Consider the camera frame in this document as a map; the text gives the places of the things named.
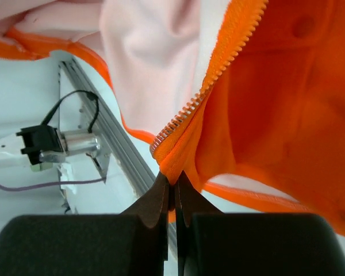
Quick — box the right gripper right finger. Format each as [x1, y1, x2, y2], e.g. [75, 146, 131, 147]
[175, 173, 345, 275]

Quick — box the aluminium rail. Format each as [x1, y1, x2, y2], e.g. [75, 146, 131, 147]
[59, 57, 179, 259]

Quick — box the orange jacket with pink lining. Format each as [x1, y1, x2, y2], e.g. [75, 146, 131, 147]
[0, 1, 345, 236]

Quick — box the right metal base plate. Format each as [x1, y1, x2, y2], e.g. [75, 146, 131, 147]
[59, 66, 112, 215]

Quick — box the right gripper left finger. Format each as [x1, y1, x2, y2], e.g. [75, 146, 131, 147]
[0, 174, 169, 275]

